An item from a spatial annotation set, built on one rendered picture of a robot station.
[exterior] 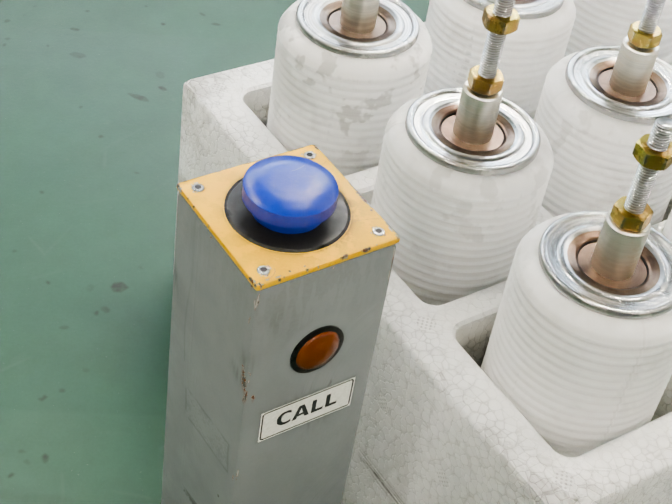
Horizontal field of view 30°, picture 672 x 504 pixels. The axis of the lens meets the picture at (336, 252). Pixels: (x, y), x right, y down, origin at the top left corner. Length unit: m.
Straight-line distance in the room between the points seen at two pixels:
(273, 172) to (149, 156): 0.54
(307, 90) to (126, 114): 0.37
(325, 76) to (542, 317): 0.21
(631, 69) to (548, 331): 0.20
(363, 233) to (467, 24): 0.31
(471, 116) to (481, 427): 0.17
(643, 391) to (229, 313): 0.23
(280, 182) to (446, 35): 0.33
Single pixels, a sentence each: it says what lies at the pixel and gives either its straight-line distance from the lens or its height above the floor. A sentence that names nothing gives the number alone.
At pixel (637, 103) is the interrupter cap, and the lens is 0.76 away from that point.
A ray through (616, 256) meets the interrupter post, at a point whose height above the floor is 0.27.
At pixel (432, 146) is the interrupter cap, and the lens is 0.68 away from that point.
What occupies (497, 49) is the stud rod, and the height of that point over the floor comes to 0.31.
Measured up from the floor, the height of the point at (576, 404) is 0.20.
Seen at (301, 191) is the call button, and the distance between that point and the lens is 0.52.
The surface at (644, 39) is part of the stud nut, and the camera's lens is 0.75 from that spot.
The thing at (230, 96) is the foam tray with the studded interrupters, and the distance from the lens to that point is 0.82.
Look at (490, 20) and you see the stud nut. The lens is 0.66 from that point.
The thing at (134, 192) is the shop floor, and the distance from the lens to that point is 1.02.
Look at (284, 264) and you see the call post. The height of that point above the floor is 0.31.
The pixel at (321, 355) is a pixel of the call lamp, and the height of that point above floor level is 0.26.
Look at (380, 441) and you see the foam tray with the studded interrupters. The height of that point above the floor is 0.09.
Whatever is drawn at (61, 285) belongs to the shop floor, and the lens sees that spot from 0.94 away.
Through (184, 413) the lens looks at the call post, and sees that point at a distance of 0.62.
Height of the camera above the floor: 0.66
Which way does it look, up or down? 42 degrees down
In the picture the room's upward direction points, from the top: 10 degrees clockwise
